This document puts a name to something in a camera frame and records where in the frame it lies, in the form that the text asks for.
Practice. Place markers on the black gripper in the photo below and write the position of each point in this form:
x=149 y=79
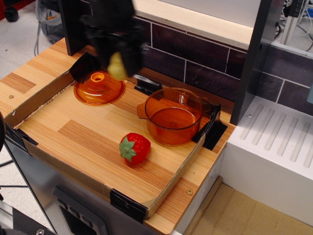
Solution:
x=126 y=37

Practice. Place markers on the yellow toy potato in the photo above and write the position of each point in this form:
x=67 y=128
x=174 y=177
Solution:
x=116 y=67

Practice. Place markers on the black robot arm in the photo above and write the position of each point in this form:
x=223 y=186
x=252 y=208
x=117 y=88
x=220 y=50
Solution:
x=112 y=10

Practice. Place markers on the orange transparent pot lid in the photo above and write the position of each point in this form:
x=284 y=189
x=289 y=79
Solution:
x=98 y=89

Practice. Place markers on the orange transparent pot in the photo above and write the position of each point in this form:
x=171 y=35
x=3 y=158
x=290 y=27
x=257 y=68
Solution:
x=173 y=115

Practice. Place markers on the cardboard fence with black tape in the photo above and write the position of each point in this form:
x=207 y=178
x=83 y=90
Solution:
x=82 y=141

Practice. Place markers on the grey bag on floor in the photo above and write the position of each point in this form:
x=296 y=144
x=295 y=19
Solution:
x=49 y=19

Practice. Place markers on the red toy strawberry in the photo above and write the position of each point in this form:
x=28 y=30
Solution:
x=134 y=148

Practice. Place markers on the white toy sink drainboard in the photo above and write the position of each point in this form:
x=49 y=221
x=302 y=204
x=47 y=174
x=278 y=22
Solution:
x=269 y=158

